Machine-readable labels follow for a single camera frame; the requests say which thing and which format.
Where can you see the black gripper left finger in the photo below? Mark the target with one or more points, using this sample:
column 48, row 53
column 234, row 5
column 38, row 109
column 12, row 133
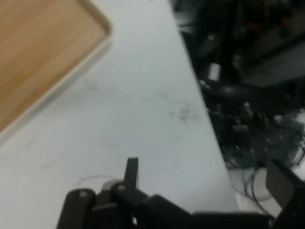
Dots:
column 81, row 210

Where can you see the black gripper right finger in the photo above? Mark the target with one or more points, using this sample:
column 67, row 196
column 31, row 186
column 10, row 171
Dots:
column 290, row 195

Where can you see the black equipment pile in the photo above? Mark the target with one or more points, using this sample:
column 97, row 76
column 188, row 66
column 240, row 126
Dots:
column 250, row 47

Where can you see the wooden tray with pale rim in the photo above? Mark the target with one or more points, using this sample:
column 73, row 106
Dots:
column 40, row 55

